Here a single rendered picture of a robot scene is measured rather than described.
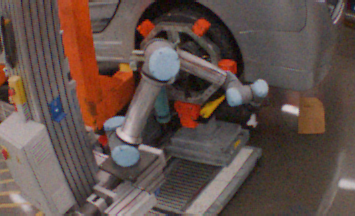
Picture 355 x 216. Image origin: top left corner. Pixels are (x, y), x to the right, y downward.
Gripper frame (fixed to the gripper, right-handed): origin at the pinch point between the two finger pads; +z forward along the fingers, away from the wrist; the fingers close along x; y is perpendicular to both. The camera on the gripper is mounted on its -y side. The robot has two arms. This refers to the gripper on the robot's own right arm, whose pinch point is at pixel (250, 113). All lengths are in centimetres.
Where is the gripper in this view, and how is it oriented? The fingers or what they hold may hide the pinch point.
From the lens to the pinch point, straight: 236.6
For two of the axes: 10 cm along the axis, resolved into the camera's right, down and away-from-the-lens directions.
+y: -9.4, 2.8, -1.8
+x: 3.3, 8.9, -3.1
